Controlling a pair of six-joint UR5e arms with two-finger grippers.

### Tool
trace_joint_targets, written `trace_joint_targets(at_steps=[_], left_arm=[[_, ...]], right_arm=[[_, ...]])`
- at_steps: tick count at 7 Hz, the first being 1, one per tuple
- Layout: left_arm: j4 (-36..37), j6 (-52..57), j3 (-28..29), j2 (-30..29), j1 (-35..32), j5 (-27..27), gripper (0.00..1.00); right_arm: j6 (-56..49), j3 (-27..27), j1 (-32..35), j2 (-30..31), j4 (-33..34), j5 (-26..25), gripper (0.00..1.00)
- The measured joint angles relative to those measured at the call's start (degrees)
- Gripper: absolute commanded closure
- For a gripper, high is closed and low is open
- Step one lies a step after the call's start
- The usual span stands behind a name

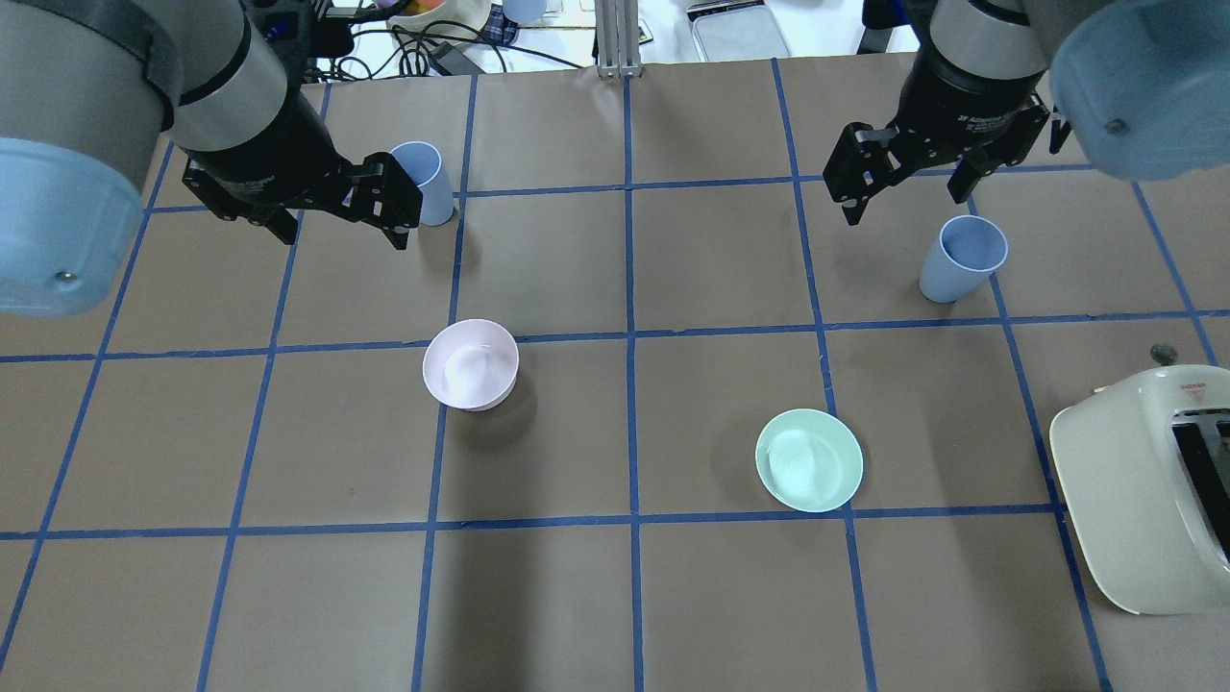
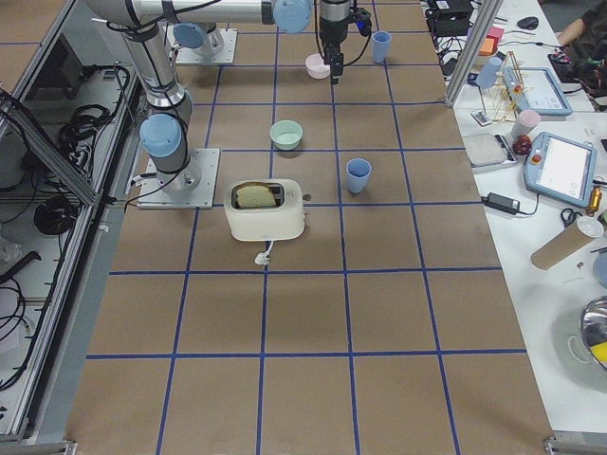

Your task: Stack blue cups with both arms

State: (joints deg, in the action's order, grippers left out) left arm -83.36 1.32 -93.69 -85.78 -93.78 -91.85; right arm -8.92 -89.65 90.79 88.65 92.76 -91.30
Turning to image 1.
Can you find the blue cup near right arm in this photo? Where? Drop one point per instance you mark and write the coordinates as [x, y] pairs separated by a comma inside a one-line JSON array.
[[966, 252]]

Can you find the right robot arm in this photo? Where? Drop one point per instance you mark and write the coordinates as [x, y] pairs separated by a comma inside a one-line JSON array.
[[1141, 85]]

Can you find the aluminium frame post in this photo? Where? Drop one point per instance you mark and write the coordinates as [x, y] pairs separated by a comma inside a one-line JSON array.
[[618, 39]]

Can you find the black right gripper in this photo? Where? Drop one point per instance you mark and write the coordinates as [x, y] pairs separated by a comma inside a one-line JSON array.
[[961, 101]]

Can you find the cream white toaster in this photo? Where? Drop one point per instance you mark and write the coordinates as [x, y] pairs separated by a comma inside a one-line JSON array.
[[1142, 464]]

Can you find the grey tray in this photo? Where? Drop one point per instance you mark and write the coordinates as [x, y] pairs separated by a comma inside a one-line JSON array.
[[737, 32]]

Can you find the pink bowl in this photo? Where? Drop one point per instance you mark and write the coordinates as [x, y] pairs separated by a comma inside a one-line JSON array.
[[472, 365]]

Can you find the blue cup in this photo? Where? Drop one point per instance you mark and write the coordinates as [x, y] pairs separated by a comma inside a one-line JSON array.
[[424, 163]]

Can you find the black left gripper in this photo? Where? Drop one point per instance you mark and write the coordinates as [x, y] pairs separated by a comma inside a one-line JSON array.
[[272, 144]]

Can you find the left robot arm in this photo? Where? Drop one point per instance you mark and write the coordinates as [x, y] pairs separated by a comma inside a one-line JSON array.
[[90, 86]]

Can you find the mint green bowl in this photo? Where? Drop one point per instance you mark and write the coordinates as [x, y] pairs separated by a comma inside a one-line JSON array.
[[809, 461]]

